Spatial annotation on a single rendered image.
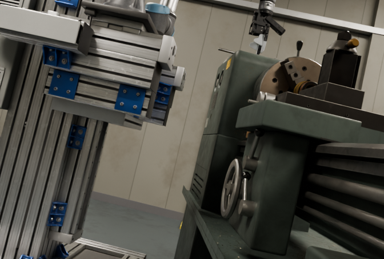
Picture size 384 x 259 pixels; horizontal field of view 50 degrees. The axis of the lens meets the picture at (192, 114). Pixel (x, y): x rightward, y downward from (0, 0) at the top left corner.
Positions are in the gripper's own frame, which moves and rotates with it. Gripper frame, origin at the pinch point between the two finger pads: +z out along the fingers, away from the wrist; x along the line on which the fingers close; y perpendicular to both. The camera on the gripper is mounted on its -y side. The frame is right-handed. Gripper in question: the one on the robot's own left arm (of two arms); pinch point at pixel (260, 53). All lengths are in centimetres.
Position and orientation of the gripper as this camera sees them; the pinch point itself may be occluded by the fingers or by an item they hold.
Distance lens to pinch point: 202.0
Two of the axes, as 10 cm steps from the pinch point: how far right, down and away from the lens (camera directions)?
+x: 0.8, -0.5, -10.0
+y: -9.7, -2.3, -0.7
